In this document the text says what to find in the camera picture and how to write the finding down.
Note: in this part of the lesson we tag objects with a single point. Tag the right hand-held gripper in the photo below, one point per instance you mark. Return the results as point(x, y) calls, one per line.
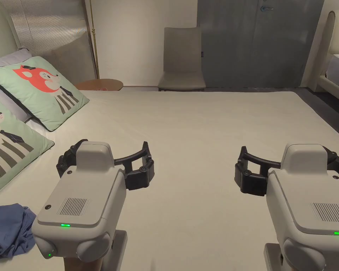
point(305, 197)

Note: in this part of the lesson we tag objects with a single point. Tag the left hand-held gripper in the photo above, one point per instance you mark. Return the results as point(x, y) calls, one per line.
point(82, 197)

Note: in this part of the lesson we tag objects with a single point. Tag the person's left hand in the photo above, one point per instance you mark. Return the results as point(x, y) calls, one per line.
point(82, 266)

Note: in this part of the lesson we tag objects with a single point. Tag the green fox print cushion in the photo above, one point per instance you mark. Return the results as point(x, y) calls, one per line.
point(42, 87)
point(8, 152)

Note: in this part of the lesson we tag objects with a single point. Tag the bed with beige sheet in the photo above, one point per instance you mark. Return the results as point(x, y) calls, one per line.
point(192, 124)

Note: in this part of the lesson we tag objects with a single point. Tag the blue garment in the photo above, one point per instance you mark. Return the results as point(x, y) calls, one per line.
point(8, 228)

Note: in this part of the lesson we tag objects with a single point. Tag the grey pillow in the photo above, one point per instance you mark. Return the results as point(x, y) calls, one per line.
point(8, 58)
point(8, 103)

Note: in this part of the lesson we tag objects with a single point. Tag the gold floor lamp pole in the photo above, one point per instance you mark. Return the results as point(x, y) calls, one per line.
point(95, 42)

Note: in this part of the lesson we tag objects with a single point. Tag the tall beige arched headboard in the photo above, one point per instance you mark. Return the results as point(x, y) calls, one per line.
point(317, 42)

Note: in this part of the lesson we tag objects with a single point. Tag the grey door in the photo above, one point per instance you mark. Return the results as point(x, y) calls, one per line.
point(257, 42)

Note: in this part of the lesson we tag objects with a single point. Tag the padded beige headboard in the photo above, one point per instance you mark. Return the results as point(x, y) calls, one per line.
point(1, 28)

